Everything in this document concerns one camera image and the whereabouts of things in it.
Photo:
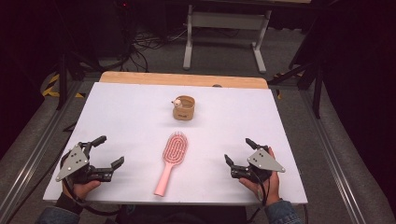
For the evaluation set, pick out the grey metal table frame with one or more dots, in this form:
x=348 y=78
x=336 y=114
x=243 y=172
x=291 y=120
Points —
x=229 y=20

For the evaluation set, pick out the aluminium floor rail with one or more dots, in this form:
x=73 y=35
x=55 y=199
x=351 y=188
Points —
x=37 y=152
x=332 y=155

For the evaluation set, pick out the person's dark trousers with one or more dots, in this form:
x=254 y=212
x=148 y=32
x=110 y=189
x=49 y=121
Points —
x=186 y=216

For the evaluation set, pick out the black metal stand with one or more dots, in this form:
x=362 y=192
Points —
x=317 y=93
x=63 y=81

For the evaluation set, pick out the tan holder with animal figure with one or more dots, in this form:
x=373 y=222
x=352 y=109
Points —
x=184 y=114

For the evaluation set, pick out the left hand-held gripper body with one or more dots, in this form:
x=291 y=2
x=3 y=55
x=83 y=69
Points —
x=73 y=161

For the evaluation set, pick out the person's right hand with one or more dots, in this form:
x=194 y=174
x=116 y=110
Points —
x=272 y=189

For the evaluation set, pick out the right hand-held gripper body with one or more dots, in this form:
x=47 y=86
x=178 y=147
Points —
x=264 y=161

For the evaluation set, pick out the person's left hand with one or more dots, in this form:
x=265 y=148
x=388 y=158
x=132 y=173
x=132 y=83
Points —
x=81 y=188

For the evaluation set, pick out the yellow black hazard tape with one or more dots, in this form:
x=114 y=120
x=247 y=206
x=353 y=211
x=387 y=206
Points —
x=49 y=91
x=278 y=94

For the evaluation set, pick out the pink hairbrush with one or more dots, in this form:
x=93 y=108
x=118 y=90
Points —
x=176 y=149

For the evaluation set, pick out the white table board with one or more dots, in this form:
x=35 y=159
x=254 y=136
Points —
x=218 y=124

